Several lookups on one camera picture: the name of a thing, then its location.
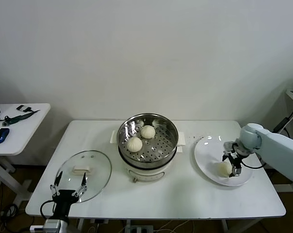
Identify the white power strip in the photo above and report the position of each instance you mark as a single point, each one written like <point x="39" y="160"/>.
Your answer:
<point x="139" y="229"/>

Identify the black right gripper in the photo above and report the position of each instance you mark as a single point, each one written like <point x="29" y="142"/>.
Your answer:
<point x="236" y="157"/>

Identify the white side table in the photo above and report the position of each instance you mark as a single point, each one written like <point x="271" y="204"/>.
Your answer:
<point x="27" y="131"/>

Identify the black white card holder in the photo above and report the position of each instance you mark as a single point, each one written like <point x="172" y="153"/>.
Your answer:
<point x="23" y="108"/>

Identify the white table leg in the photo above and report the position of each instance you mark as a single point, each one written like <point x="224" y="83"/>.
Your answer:
<point x="224" y="226"/>
<point x="80" y="226"/>

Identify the blue computer mouse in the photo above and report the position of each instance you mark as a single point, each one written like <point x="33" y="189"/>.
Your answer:
<point x="0" y="135"/>

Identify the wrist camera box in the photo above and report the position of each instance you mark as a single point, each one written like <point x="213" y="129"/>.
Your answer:
<point x="50" y="224"/>
<point x="230" y="146"/>

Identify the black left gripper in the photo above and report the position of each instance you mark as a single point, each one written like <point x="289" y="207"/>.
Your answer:
<point x="64" y="202"/>

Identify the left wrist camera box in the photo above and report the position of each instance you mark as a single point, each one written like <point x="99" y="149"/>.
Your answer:
<point x="50" y="224"/>

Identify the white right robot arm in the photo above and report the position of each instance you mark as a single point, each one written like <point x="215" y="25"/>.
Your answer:
<point x="275" y="148"/>

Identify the white round plate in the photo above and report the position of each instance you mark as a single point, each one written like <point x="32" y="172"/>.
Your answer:
<point x="207" y="155"/>

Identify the round glass pot lid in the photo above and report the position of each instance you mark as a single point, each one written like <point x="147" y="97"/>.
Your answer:
<point x="98" y="165"/>

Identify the stainless steel steamer basket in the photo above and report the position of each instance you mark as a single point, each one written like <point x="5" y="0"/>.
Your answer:
<point x="156" y="150"/>

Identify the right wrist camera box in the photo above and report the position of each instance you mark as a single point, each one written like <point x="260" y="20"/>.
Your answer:
<point x="230" y="146"/>

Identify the white steamed baozi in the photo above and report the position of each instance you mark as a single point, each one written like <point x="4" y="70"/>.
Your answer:
<point x="134" y="144"/>
<point x="147" y="131"/>
<point x="224" y="169"/>

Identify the white electric cooker pot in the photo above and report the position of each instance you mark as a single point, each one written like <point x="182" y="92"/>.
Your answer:
<point x="146" y="173"/>

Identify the black plug under table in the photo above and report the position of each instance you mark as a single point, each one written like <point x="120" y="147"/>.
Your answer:
<point x="99" y="221"/>

